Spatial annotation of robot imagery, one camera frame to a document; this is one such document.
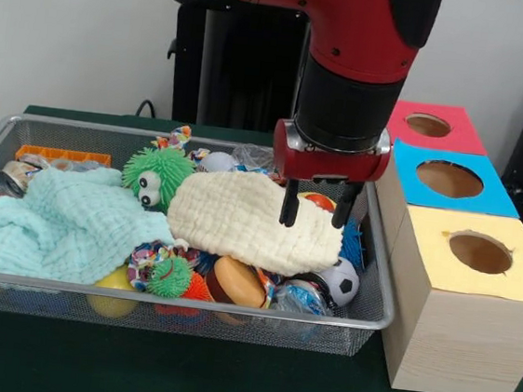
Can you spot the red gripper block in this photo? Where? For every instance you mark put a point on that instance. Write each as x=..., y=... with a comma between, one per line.
x=330, y=166

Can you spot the cream waffle cloth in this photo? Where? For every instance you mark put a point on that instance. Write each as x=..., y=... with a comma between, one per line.
x=240, y=222

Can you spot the crushed clear plastic bottle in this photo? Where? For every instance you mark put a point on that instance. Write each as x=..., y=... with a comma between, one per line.
x=302, y=298

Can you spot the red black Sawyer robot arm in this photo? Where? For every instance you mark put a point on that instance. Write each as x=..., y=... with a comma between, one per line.
x=353, y=37

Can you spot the shallow metal mesh bin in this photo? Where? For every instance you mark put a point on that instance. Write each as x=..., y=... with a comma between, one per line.
x=275, y=335

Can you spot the wooden box with three holes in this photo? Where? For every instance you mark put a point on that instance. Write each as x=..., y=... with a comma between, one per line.
x=461, y=343

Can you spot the blue spiky ball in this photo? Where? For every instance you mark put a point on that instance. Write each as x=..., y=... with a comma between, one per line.
x=355, y=243

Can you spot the black white soccer ball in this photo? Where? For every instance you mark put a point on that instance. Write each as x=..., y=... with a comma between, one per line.
x=341, y=281

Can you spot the white baseball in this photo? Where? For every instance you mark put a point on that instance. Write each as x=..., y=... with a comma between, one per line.
x=216, y=160

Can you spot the large green spiky eyed toy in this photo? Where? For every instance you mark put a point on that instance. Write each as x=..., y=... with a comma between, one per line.
x=161, y=167

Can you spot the small green spiky toy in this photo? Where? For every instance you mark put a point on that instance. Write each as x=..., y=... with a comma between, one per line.
x=169, y=275

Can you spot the dark green tablecloth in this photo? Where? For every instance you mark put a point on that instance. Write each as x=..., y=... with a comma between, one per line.
x=177, y=374

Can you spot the mint green waffle cloth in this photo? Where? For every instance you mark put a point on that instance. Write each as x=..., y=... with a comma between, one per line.
x=66, y=227

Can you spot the orange plastic block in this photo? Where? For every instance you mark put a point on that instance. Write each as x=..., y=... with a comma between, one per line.
x=60, y=155

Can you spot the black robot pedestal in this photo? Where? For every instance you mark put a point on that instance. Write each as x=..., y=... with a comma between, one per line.
x=246, y=73

